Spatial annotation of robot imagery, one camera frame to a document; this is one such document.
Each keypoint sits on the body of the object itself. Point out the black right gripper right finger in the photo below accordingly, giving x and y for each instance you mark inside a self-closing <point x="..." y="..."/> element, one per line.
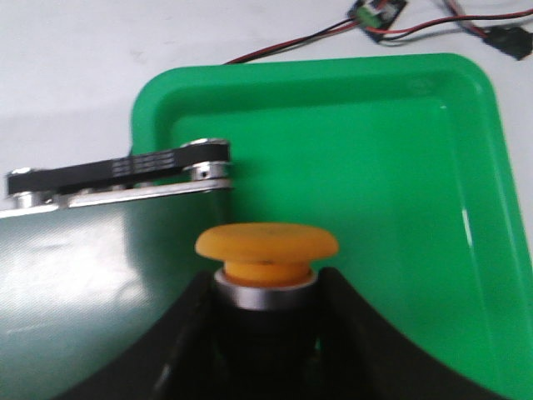
<point x="363" y="356"/>

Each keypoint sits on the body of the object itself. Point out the small electronics controller board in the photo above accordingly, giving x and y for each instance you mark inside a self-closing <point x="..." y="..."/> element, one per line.
<point x="370" y="16"/>

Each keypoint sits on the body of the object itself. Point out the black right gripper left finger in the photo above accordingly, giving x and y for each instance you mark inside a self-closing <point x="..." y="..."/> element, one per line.
<point x="174" y="359"/>

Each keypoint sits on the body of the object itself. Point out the green conveyor belt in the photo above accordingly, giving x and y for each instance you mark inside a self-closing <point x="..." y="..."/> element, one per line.
<point x="79" y="286"/>

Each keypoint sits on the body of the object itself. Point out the yellow mushroom push button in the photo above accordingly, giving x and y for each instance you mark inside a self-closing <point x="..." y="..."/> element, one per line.
<point x="266" y="289"/>

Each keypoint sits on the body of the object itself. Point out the black cable connector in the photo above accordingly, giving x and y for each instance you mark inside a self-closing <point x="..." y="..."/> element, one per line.
<point x="513" y="41"/>

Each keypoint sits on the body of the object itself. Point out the green plastic tray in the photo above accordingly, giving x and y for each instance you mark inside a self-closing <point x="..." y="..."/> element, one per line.
<point x="404" y="160"/>

